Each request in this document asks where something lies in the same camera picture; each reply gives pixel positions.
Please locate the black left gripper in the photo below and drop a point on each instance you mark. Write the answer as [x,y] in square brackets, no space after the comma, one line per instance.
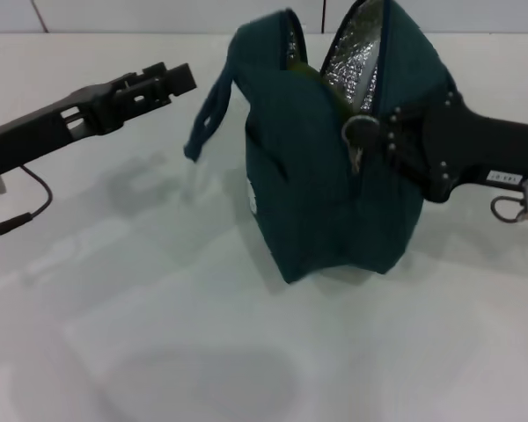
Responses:
[39,132]

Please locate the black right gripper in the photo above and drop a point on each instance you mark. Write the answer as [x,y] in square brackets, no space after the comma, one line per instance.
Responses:
[488,154]

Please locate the dark teal insulated bag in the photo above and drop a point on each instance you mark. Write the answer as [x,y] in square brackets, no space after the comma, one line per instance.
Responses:
[317,184]

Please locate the green cucumber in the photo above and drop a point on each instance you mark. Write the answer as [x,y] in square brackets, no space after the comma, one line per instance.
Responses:
[310,72]

